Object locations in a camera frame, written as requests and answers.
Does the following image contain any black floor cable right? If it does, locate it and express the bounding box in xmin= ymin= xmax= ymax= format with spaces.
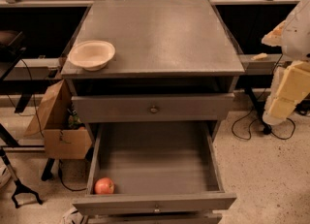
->
xmin=231 ymin=86 xmax=296 ymax=142

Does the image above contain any yellow sponge piece on rail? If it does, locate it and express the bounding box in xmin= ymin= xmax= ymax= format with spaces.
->
xmin=251 ymin=52 xmax=267 ymax=61

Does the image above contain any white paper bowl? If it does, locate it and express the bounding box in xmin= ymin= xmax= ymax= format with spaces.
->
xmin=68 ymin=41 xmax=115 ymax=71

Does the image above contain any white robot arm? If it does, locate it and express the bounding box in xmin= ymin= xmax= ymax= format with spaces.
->
xmin=262 ymin=0 xmax=310 ymax=125

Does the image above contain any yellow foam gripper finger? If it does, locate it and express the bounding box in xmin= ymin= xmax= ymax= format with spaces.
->
xmin=263 ymin=60 xmax=310 ymax=125
xmin=262 ymin=20 xmax=286 ymax=47

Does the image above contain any red apple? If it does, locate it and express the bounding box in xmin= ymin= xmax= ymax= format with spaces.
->
xmin=94 ymin=177 xmax=114 ymax=195

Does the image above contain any black cable left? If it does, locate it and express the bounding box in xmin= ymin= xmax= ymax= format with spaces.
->
xmin=6 ymin=58 xmax=45 ymax=139

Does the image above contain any brown cardboard box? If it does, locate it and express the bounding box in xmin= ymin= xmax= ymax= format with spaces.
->
xmin=24 ymin=80 xmax=92 ymax=159

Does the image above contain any grey drawer cabinet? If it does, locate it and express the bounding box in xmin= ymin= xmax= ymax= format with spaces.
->
xmin=60 ymin=0 xmax=246 ymax=224

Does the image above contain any white crumpled cloth on floor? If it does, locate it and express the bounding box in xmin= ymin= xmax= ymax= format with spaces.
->
xmin=59 ymin=208 xmax=86 ymax=224

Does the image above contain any grey open middle drawer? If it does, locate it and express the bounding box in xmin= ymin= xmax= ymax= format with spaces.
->
xmin=73 ymin=121 xmax=236 ymax=215

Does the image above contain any grey bottom drawer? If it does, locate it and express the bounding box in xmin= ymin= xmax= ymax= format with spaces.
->
xmin=87 ymin=213 xmax=222 ymax=224

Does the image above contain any grey top drawer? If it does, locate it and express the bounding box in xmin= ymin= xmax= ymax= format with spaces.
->
xmin=72 ymin=93 xmax=234 ymax=123

